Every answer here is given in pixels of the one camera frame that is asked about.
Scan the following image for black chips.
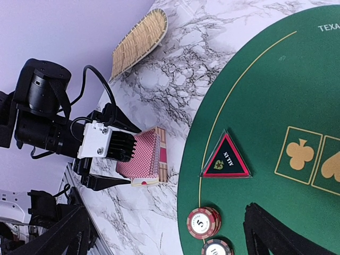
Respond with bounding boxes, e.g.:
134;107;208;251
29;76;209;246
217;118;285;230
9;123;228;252
201;239;234;255

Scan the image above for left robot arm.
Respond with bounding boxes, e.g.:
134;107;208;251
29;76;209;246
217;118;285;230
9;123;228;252
1;58;141;191

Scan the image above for red playing card deck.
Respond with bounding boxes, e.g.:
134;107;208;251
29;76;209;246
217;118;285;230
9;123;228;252
116;128;160;186

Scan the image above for woven bamboo tray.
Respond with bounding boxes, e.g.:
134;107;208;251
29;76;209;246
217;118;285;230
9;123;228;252
110;8;168;81

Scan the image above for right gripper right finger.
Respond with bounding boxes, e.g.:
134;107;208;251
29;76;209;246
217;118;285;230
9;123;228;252
243;202;339;254

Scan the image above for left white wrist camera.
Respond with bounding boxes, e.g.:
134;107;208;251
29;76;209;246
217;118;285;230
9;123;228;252
76;120;137;162

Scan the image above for red chips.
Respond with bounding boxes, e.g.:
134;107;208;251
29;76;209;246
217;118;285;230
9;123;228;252
186;207;222;240

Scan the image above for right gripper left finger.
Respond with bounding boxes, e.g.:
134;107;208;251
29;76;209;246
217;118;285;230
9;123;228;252
15;206;90;254

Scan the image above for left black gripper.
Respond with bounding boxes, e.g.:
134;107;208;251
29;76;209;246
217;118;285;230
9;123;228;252
14;103;142;191

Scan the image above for round green poker mat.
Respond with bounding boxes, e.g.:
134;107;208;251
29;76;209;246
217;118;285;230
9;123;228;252
177;5;339;254

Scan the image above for triangular all-in dealer button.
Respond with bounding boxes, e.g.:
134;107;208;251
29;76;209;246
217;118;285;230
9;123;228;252
200;130;252;179

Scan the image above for playing card box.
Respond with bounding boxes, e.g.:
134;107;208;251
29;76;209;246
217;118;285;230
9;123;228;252
131;126;168;187

